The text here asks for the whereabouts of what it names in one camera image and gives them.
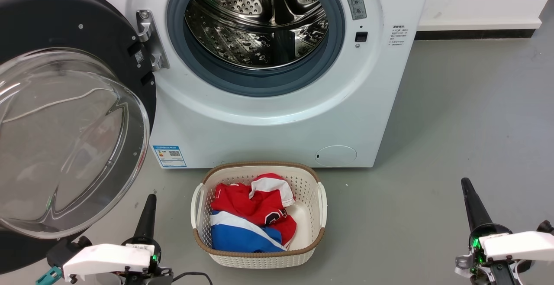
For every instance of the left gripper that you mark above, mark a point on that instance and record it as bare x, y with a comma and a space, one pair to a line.
153, 250

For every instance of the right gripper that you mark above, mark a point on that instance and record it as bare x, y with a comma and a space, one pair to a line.
476, 250

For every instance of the black round glass washer door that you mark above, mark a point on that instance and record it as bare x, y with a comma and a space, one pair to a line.
86, 21

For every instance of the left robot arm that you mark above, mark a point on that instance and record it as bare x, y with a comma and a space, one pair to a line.
151, 280

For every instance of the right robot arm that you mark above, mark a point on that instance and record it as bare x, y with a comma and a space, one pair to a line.
506, 274

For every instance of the white front-load washing machine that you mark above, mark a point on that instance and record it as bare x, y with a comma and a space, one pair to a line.
368, 116

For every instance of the silver metal door hinge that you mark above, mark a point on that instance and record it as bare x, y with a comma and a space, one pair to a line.
145, 25

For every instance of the black door latch socket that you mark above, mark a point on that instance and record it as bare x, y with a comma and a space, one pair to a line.
361, 37

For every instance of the blue energy label sticker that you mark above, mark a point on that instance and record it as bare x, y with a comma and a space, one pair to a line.
169, 157

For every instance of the blue and white garment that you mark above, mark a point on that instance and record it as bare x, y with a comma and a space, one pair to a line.
238, 238

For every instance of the red and white garment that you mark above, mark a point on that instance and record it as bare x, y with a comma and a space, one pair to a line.
238, 200

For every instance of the round white filter cover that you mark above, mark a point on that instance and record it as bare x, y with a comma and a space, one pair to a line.
336, 156

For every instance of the cream plastic laundry basket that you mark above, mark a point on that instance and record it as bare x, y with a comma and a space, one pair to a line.
309, 220

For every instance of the small black text sticker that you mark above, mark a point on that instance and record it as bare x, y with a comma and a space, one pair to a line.
398, 35

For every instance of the stainless steel washer drum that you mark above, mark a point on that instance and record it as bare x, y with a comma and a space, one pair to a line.
225, 34

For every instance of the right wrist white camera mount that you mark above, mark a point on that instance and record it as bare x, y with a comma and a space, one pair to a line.
519, 244

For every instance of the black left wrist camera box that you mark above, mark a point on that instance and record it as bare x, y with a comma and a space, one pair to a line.
65, 250

